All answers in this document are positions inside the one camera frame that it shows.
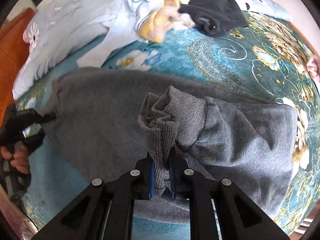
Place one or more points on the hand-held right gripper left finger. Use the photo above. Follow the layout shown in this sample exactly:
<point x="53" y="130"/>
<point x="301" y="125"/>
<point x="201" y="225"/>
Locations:
<point x="150" y="180"/>

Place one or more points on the light blue floral duvet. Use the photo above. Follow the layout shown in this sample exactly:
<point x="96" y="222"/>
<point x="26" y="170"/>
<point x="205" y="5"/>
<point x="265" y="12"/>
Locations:
<point x="62" y="30"/>

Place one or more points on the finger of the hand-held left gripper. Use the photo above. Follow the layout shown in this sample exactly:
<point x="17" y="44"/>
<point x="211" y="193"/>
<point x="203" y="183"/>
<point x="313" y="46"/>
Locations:
<point x="47" y="117"/>

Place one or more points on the black fleece garment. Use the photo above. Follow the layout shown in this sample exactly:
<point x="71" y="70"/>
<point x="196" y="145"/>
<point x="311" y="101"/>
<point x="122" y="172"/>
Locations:
<point x="215" y="7"/>

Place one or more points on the light blue shirt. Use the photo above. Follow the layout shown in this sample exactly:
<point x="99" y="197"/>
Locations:
<point x="140" y="2"/>

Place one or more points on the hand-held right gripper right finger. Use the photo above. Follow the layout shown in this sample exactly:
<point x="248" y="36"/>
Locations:
<point x="172" y="180"/>

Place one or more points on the beige fluffy garment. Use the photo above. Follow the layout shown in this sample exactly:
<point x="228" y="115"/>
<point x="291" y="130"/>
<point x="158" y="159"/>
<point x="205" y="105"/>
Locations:
<point x="155" y="25"/>

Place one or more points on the wooden bed frame rail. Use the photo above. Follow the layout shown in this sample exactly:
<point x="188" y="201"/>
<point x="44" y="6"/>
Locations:
<point x="303" y="38"/>

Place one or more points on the teal floral bed blanket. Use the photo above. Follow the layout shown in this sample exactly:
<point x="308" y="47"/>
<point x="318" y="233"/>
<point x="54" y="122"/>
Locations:
<point x="200" y="55"/>

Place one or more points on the grey sweater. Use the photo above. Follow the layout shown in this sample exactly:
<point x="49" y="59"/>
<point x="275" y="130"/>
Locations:
<point x="100" y="117"/>

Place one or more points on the wooden headboard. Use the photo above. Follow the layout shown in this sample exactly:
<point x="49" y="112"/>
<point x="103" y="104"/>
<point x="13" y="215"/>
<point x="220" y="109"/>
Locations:
<point x="12" y="55"/>

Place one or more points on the person's left hand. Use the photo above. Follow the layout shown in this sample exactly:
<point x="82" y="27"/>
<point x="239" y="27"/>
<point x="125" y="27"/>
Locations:
<point x="17" y="158"/>

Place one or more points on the pink garment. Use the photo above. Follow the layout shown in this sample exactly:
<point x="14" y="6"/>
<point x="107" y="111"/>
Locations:
<point x="313" y="66"/>

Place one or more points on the pink patterned cloth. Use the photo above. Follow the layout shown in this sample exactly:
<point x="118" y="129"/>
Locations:
<point x="15" y="217"/>

